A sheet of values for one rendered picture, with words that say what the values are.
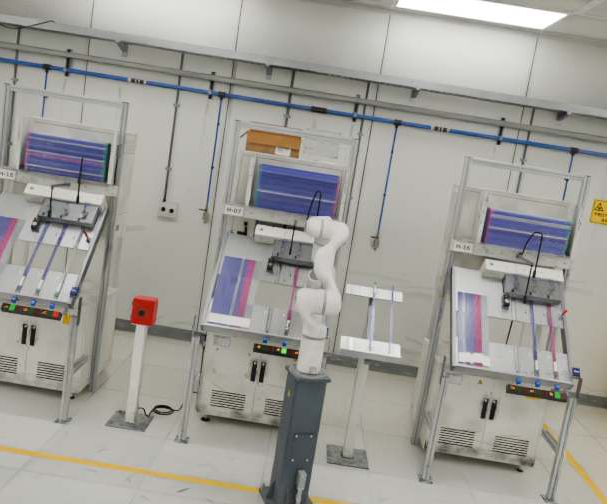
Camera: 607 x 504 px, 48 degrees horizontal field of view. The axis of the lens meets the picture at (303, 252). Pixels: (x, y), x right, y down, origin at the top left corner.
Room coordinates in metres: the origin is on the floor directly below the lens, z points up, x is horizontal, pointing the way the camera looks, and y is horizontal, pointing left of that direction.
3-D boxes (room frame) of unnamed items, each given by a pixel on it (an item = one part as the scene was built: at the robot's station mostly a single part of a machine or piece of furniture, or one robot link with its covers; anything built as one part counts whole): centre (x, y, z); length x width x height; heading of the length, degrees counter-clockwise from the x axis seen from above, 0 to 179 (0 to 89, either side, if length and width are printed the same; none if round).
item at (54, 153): (4.41, 1.61, 0.95); 1.35 x 0.82 x 1.90; 0
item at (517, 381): (4.18, -1.31, 0.65); 1.01 x 0.73 x 1.29; 0
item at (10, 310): (4.21, 1.59, 0.66); 1.01 x 0.73 x 1.31; 0
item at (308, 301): (3.27, -0.09, 1.00); 0.19 x 0.12 x 0.24; 93
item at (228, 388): (4.38, 0.16, 0.31); 0.70 x 0.65 x 0.62; 90
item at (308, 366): (3.27, -0.12, 0.79); 0.19 x 0.19 x 0.18
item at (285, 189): (4.25, 0.10, 1.52); 0.51 x 0.13 x 0.27; 90
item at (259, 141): (4.55, 0.20, 1.82); 0.68 x 0.30 x 0.20; 90
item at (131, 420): (3.92, 0.88, 0.39); 0.24 x 0.24 x 0.78; 0
